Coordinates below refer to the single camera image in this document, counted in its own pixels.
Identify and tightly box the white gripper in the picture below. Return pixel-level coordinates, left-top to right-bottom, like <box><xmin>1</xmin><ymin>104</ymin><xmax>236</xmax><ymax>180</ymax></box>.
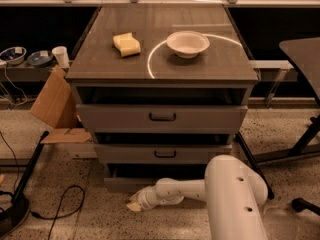
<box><xmin>127</xmin><ymin>186</ymin><xmax>184</xmax><ymax>212</ymax></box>

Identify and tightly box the grey bottom drawer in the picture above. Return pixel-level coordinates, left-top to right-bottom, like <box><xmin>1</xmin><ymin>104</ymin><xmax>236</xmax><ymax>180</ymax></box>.
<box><xmin>104</xmin><ymin>164</ymin><xmax>206</xmax><ymax>193</ymax></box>

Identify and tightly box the grey drawer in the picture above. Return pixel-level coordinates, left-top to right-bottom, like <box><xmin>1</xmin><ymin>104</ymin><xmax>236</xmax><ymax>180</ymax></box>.
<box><xmin>77</xmin><ymin>104</ymin><xmax>247</xmax><ymax>134</ymax></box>
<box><xmin>94</xmin><ymin>144</ymin><xmax>232</xmax><ymax>164</ymax></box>
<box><xmin>104</xmin><ymin>164</ymin><xmax>206</xmax><ymax>193</ymax></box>

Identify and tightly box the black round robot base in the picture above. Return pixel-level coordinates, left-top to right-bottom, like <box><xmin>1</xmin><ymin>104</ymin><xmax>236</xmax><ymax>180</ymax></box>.
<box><xmin>0</xmin><ymin>198</ymin><xmax>30</xmax><ymax>240</ymax></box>

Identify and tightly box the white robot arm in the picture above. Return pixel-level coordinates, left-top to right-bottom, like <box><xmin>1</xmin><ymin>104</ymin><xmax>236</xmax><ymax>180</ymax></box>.
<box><xmin>127</xmin><ymin>155</ymin><xmax>268</xmax><ymax>240</ymax></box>

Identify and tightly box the grey middle drawer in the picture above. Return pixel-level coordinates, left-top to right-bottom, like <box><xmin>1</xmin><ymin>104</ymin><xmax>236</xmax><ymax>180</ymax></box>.
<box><xmin>94</xmin><ymin>144</ymin><xmax>232</xmax><ymax>164</ymax></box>

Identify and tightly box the grey top drawer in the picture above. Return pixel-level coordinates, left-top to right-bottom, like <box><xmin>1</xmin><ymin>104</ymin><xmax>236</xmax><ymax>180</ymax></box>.
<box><xmin>77</xmin><ymin>104</ymin><xmax>247</xmax><ymax>134</ymax></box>

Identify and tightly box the grey drawer cabinet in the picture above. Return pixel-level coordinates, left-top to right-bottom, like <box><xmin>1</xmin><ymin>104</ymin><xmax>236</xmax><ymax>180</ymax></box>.
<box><xmin>65</xmin><ymin>3</ymin><xmax>259</xmax><ymax>182</ymax></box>

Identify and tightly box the black left stand leg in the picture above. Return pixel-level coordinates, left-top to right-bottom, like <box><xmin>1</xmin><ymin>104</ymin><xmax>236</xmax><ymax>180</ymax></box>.
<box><xmin>11</xmin><ymin>131</ymin><xmax>49</xmax><ymax>204</ymax></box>

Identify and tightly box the black stand leg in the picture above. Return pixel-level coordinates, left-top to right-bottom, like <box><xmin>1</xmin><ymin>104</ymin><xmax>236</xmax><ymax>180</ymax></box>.
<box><xmin>11</xmin><ymin>131</ymin><xmax>49</xmax><ymax>204</ymax></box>
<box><xmin>235</xmin><ymin>132</ymin><xmax>275</xmax><ymax>200</ymax></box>

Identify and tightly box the black right stand leg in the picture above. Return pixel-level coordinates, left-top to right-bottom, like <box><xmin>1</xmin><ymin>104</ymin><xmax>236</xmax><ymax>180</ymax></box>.
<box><xmin>235</xmin><ymin>132</ymin><xmax>275</xmax><ymax>200</ymax></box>

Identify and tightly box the brown cardboard box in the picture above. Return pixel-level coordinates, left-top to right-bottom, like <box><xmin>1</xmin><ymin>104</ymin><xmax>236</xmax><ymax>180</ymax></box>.
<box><xmin>30</xmin><ymin>66</ymin><xmax>91</xmax><ymax>144</ymax></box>

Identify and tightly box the yellow sponge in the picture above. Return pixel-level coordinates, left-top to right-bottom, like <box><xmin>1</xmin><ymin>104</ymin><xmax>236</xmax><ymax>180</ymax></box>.
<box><xmin>113</xmin><ymin>33</ymin><xmax>141</xmax><ymax>57</ymax></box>

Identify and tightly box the black caster foot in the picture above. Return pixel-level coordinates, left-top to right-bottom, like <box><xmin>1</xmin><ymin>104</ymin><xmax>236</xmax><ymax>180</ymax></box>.
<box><xmin>291</xmin><ymin>198</ymin><xmax>320</xmax><ymax>216</ymax></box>

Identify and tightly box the white bowl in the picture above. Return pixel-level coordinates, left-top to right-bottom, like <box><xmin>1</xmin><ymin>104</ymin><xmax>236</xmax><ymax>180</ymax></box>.
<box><xmin>166</xmin><ymin>31</ymin><xmax>210</xmax><ymax>59</ymax></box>

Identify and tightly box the white paper cup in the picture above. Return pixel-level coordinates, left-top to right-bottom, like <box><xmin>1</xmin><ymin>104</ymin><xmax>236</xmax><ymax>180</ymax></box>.
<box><xmin>52</xmin><ymin>46</ymin><xmax>69</xmax><ymax>69</ymax></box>

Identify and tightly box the blue bowl right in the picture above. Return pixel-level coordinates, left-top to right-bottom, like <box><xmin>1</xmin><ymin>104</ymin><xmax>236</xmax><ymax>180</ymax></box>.
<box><xmin>27</xmin><ymin>50</ymin><xmax>53</xmax><ymax>67</ymax></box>

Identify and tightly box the blue bowl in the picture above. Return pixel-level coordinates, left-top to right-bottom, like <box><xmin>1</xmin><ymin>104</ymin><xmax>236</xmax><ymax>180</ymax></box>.
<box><xmin>27</xmin><ymin>50</ymin><xmax>53</xmax><ymax>67</ymax></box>
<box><xmin>0</xmin><ymin>46</ymin><xmax>27</xmax><ymax>66</ymax></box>

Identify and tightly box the blue bowl left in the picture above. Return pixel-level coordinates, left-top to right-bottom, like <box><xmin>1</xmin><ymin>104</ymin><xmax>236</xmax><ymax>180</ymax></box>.
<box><xmin>0</xmin><ymin>46</ymin><xmax>27</xmax><ymax>66</ymax></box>

